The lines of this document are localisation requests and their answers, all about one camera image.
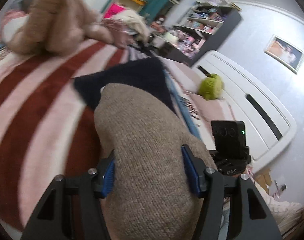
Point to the brown knit sweater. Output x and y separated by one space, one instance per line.
151 198

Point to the black bookshelf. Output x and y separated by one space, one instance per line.
203 28

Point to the striped fleece blanket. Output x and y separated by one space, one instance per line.
45 127

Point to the beige clothes pile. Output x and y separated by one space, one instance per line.
134 21

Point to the black folded garment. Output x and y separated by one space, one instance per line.
135 84

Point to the green plush toy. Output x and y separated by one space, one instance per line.
211 87

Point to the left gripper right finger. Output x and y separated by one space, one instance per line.
250 217

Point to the yellow framed cabinet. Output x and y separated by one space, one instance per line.
136 5

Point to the pink knit pillow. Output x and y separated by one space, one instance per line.
212 110

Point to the white bed headboard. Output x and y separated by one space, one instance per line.
269 127

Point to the magenta bag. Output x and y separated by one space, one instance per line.
113 10

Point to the white pink far pillow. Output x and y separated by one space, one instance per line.
184 75

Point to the framed photo on wall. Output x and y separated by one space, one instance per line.
285 53

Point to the pink crumpled quilt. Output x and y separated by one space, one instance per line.
57 26

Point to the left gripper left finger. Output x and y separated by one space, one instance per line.
53 217

